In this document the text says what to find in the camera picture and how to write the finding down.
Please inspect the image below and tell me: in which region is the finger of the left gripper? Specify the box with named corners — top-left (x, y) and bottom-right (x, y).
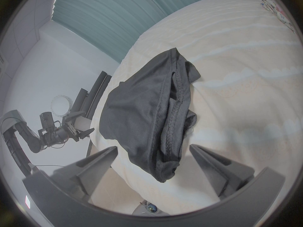
top-left (65, 111), bottom-right (86, 122)
top-left (79, 128), bottom-right (95, 139)

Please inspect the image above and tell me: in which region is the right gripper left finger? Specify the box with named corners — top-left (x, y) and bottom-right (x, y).
top-left (52, 146), bottom-right (118, 200)

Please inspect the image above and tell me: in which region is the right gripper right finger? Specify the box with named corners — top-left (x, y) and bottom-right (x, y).
top-left (189, 144), bottom-right (255, 197)

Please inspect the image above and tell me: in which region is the black T-shirt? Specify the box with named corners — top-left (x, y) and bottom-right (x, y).
top-left (99, 47), bottom-right (201, 183)

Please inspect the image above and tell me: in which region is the bed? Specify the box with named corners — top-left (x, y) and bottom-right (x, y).
top-left (90, 0), bottom-right (302, 216)

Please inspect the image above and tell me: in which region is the pile of clothes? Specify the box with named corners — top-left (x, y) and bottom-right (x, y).
top-left (260, 0), bottom-right (295, 34)

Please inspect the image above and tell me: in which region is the black dressing table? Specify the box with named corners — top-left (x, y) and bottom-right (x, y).
top-left (70, 88), bottom-right (94, 158)

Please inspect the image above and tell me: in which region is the round white mirror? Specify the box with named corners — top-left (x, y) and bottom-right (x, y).
top-left (51, 96), bottom-right (71, 116)

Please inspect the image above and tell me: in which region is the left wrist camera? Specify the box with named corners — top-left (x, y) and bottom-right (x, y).
top-left (39, 112), bottom-right (57, 137)

